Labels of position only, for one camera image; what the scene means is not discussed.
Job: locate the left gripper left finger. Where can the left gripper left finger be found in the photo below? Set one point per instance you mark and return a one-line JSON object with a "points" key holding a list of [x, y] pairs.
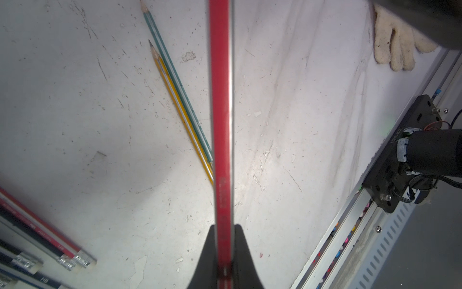
{"points": [[205, 275]]}

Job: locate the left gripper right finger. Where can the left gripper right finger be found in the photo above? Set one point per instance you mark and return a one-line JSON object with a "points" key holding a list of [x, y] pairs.
{"points": [[243, 271]]}

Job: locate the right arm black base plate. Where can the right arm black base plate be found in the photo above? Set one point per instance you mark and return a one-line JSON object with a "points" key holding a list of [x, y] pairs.
{"points": [[388, 178]]}

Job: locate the beige fabric glove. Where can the beige fabric glove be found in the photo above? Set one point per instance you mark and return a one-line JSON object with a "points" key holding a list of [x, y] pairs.
{"points": [[396, 41]]}

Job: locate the aluminium front rail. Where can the aluminium front rail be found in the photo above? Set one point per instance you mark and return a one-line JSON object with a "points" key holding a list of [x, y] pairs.
{"points": [[355, 248]]}

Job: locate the yellow pencil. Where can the yellow pencil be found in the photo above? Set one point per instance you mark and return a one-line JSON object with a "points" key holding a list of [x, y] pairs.
{"points": [[182, 112]]}

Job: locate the black pencil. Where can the black pencil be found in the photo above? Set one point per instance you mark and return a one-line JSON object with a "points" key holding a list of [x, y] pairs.
{"points": [[10, 221]]}

